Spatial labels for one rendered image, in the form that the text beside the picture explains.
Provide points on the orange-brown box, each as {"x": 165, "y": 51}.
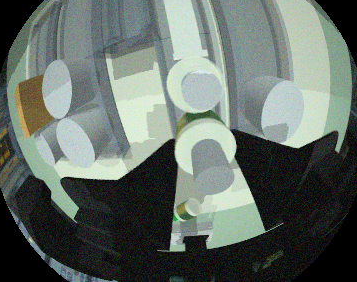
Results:
{"x": 30, "y": 105}

